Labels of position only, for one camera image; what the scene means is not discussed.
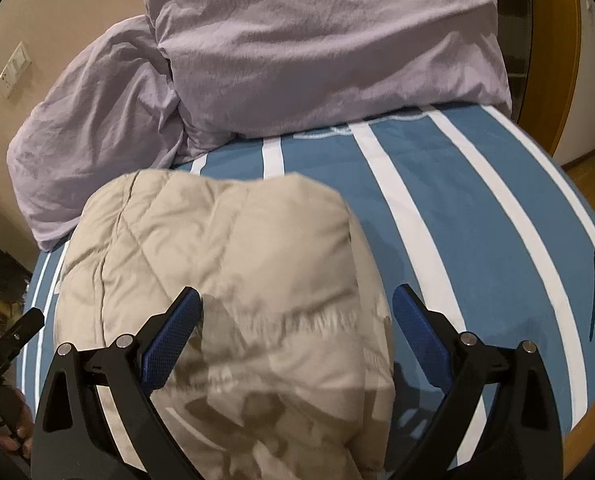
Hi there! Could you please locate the beige wall switch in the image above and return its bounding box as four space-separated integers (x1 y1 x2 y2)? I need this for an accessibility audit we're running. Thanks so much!
0 41 32 99

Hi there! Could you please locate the large lavender pillow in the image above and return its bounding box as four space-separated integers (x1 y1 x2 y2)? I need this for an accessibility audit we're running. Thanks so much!
138 0 513 153

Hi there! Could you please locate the blue white striped bedsheet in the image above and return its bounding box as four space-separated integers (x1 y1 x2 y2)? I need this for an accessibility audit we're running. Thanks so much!
20 102 595 480

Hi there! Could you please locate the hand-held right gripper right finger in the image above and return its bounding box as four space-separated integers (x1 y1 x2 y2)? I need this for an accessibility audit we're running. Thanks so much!
391 282 563 480

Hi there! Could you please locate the beige puffer jacket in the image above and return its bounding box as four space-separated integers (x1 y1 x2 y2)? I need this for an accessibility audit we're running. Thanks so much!
52 169 396 480

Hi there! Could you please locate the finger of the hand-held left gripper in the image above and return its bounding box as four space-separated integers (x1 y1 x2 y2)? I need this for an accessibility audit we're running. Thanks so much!
3 307 46 361

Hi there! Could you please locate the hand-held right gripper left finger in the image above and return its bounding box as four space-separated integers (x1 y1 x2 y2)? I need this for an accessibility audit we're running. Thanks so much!
31 287 203 480

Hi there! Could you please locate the lavender pillow left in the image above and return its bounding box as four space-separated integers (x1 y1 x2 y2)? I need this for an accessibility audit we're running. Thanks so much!
6 14 198 252

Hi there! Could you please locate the wooden door frame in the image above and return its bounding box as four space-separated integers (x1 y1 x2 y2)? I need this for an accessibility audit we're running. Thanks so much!
527 0 584 157

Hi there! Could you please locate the person's left hand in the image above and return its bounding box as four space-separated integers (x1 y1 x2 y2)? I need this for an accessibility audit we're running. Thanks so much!
0 389 36 462

